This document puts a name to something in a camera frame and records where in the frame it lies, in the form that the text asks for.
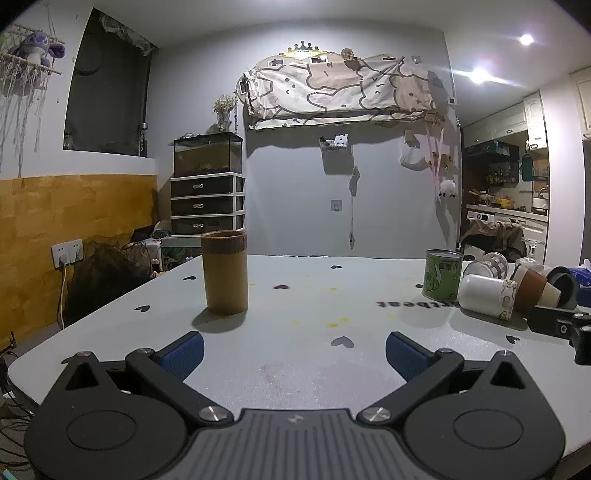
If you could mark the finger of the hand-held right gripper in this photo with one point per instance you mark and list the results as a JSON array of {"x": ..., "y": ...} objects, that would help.
[{"x": 556, "y": 323}]

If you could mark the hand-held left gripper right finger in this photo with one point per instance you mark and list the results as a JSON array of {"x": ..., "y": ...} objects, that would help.
[{"x": 406, "y": 355}]

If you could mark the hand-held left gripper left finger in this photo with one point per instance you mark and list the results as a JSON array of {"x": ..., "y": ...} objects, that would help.
[{"x": 184, "y": 353}]

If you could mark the black cup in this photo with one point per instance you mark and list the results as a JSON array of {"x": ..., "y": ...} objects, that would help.
[{"x": 565, "y": 285}]

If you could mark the brown and cream cup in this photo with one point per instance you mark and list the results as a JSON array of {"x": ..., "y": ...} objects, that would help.
[{"x": 531, "y": 287}]

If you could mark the white cup with print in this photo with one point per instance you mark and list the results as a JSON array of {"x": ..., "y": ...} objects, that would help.
[{"x": 485, "y": 295}]

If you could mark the checked glass cup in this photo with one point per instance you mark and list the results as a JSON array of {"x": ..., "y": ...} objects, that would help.
[{"x": 490, "y": 266}]

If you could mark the brown bamboo cup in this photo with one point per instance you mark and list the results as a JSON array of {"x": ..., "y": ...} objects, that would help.
[{"x": 225, "y": 272}]

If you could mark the blue tissue packet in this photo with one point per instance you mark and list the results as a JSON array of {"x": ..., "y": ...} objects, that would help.
[{"x": 581, "y": 277}]

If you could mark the clear wine glass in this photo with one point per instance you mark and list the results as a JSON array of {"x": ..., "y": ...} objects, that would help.
[{"x": 531, "y": 251}]

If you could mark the green printed can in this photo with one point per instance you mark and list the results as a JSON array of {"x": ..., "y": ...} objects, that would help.
[{"x": 441, "y": 274}]

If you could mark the brown cloth on chair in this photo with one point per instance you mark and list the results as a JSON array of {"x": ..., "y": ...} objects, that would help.
[{"x": 494, "y": 235}]

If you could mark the dark mesh bag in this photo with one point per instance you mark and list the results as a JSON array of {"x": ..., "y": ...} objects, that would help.
[{"x": 104, "y": 277}]

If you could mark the white washing machine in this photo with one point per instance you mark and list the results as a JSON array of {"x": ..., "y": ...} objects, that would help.
[{"x": 503, "y": 221}]

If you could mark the black laptop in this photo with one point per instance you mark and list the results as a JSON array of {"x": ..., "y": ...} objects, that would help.
[{"x": 141, "y": 234}]

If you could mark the white drawer unit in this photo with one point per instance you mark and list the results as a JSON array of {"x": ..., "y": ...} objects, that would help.
[{"x": 207, "y": 203}]

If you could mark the green hanging bag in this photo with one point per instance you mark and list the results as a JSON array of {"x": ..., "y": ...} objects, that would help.
[{"x": 527, "y": 167}]

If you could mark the white plush sheep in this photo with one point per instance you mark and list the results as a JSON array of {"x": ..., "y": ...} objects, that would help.
[{"x": 447, "y": 188}]

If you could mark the kitchen spice shelf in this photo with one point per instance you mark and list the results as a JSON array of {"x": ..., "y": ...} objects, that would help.
[{"x": 490, "y": 164}]

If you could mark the glass fish tank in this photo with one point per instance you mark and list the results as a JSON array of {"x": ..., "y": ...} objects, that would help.
[{"x": 205, "y": 154}]

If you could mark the pink ribbons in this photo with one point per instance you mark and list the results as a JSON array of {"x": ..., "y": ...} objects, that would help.
[{"x": 436, "y": 157}]

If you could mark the white kitchen cabinets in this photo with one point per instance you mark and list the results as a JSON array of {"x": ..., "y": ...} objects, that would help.
[{"x": 508, "y": 122}]

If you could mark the dried flowers in vase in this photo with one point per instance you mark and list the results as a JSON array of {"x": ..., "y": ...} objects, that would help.
[{"x": 224, "y": 110}]

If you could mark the ceiling light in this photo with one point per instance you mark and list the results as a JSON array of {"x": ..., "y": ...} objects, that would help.
[
  {"x": 480, "y": 74},
  {"x": 526, "y": 39}
]

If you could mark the printed blanket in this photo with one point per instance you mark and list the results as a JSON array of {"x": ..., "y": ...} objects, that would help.
[{"x": 341, "y": 87}]

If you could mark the dark window curtain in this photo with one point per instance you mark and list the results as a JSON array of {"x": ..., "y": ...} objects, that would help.
[{"x": 106, "y": 87}]

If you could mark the white macrame hammock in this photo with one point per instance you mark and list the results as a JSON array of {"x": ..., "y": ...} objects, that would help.
[{"x": 23, "y": 78}]

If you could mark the gold crown decoration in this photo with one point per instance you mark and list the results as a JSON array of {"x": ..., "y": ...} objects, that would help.
[{"x": 302, "y": 48}]

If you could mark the purple plush toy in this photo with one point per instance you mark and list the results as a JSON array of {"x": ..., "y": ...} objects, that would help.
[{"x": 34, "y": 48}]

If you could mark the white wall socket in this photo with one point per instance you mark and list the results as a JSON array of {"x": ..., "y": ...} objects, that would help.
[{"x": 67, "y": 253}]

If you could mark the grey wall switch plate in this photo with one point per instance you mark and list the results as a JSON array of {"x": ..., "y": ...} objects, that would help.
[{"x": 336, "y": 205}]

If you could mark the metal wall bracket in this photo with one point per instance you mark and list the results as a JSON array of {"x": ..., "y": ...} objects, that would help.
[{"x": 334, "y": 141}]

